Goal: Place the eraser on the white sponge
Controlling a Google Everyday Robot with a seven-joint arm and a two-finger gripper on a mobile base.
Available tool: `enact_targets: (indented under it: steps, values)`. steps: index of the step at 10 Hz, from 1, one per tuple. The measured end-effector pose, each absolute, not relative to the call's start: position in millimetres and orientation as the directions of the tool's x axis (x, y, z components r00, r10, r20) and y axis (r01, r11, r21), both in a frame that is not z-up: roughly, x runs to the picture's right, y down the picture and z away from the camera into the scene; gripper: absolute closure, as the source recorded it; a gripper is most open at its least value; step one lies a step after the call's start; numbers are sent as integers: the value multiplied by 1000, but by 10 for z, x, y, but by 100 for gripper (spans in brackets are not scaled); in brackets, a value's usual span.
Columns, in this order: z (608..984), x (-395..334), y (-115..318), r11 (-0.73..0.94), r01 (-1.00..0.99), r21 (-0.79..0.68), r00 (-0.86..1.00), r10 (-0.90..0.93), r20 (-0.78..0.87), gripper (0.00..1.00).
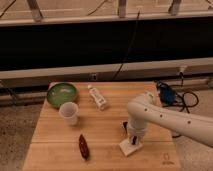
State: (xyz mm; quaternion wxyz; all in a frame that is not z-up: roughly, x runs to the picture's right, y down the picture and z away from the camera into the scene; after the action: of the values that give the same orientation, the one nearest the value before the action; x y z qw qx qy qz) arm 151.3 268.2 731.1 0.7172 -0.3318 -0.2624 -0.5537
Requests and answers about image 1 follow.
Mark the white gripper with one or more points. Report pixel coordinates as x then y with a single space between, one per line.
135 131

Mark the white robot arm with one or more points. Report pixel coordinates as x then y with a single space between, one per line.
142 109

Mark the white sponge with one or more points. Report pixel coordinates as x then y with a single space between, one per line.
127 148

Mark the white tube bottle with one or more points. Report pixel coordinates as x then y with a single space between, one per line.
98 97

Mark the blue clamp device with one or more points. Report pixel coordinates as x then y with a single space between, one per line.
167 94

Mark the translucent plastic cup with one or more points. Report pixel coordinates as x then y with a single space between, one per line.
69 112

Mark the green bowl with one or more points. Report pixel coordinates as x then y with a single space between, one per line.
61 93

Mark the white wall plug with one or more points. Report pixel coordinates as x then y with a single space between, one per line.
182 69

